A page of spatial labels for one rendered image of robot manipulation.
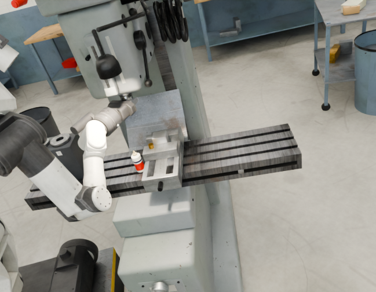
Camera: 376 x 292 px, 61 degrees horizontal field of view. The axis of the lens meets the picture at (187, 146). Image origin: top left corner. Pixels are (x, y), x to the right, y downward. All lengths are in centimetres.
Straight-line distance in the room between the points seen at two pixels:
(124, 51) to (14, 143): 47
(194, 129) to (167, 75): 36
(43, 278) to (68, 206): 85
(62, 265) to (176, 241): 60
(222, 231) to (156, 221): 75
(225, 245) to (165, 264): 71
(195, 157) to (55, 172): 67
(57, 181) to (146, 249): 59
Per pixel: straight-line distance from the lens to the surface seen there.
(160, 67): 163
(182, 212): 132
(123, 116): 123
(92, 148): 109
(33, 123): 94
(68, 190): 95
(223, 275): 187
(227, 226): 205
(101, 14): 111
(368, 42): 338
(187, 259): 131
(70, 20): 114
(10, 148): 90
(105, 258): 190
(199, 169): 134
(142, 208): 138
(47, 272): 179
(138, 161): 139
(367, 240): 226
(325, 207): 239
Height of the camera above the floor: 178
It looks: 35 degrees down
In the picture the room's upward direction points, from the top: 16 degrees counter-clockwise
